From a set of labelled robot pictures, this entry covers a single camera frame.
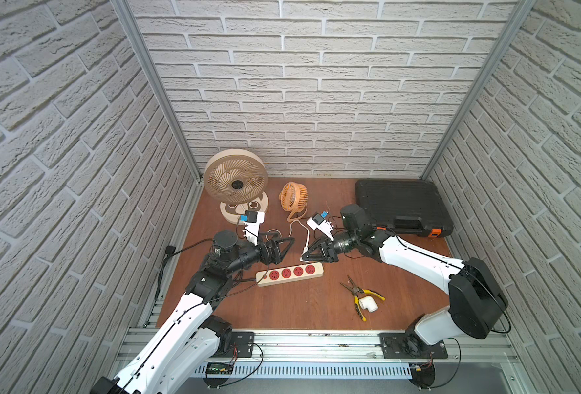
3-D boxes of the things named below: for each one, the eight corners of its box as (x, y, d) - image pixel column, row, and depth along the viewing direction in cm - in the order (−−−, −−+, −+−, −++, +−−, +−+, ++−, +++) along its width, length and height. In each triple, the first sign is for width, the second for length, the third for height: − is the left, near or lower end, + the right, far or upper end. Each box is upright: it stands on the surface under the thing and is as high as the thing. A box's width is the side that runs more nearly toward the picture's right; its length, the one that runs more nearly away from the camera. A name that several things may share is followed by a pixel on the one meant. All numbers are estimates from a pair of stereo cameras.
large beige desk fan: (225, 226, 103) (203, 173, 78) (221, 210, 109) (199, 155, 84) (270, 213, 108) (263, 159, 83) (264, 198, 114) (256, 143, 89)
